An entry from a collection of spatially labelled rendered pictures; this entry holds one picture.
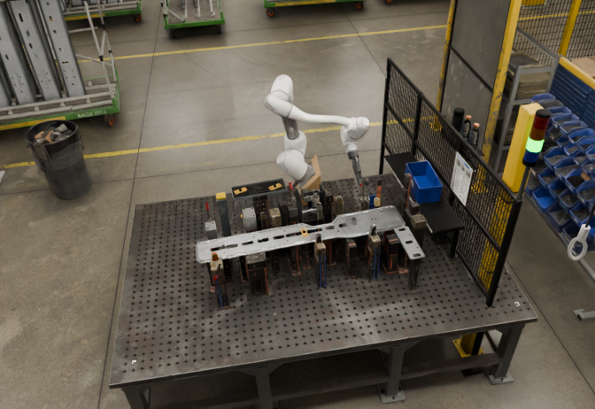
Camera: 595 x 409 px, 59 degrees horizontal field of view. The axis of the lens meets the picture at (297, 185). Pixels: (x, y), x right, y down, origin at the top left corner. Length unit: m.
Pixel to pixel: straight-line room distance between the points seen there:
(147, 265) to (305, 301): 1.16
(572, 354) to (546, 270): 0.82
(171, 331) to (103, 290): 1.49
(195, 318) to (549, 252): 3.13
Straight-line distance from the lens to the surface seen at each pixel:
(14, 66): 7.19
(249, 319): 3.36
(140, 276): 3.77
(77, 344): 4.49
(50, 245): 5.41
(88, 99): 6.99
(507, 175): 3.07
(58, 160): 5.60
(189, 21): 9.19
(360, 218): 3.53
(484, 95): 5.27
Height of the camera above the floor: 3.33
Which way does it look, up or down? 38 degrees down
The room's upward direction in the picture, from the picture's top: 3 degrees counter-clockwise
